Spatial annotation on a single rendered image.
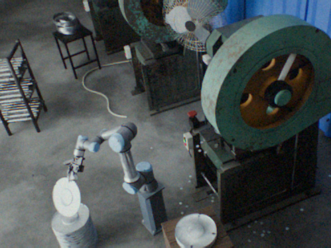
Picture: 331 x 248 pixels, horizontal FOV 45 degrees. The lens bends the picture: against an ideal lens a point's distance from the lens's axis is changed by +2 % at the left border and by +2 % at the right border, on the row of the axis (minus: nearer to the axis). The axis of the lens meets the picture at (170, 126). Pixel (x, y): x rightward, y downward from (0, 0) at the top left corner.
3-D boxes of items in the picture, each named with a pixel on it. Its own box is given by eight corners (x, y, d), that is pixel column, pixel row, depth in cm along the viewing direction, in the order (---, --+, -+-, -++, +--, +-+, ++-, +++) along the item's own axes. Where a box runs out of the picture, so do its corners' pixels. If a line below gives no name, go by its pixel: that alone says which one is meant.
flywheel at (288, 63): (209, 148, 229) (261, 28, 196) (195, 128, 244) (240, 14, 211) (301, 150, 263) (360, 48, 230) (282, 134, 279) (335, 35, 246)
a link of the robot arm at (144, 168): (157, 174, 303) (154, 162, 295) (146, 186, 295) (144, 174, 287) (144, 170, 309) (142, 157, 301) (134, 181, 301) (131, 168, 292)
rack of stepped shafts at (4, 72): (44, 132, 454) (12, 58, 395) (2, 136, 456) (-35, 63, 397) (51, 109, 488) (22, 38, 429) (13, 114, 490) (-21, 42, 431)
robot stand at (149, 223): (153, 236, 327) (145, 199, 299) (140, 222, 339) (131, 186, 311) (171, 223, 334) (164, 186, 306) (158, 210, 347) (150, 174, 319)
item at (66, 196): (69, 224, 301) (69, 224, 300) (48, 197, 313) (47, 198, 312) (86, 195, 291) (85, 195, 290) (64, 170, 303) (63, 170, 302)
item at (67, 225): (69, 239, 295) (69, 239, 295) (43, 224, 310) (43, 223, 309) (97, 211, 313) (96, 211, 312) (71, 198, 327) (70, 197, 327)
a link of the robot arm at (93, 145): (101, 137, 293) (91, 134, 299) (91, 146, 286) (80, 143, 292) (105, 146, 298) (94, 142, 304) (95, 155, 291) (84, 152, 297)
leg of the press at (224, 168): (224, 234, 320) (219, 151, 264) (217, 223, 329) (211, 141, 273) (321, 193, 342) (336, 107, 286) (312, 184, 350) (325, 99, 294)
